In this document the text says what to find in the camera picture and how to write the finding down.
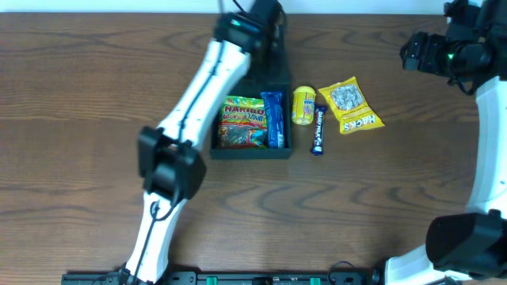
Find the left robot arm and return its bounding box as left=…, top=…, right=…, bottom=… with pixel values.
left=118, top=0, right=284, bottom=284

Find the blue Oreo cookie pack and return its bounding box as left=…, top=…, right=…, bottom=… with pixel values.
left=261, top=91, right=284, bottom=149

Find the yellow Hacks candy bag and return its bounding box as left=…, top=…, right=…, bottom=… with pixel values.
left=318, top=77, right=385, bottom=135

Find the purple Dairy Milk bar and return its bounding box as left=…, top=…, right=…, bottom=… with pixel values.
left=311, top=104, right=327, bottom=156

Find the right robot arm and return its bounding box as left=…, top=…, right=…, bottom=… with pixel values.
left=371, top=0, right=506, bottom=284

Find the Haribo gummy worms bag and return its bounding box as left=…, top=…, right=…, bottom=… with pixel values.
left=217, top=96, right=267, bottom=149

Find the yellow M&M's candy tube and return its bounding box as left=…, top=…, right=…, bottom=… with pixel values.
left=292, top=85, right=316, bottom=126

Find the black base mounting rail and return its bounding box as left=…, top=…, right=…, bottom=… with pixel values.
left=61, top=261, right=385, bottom=285

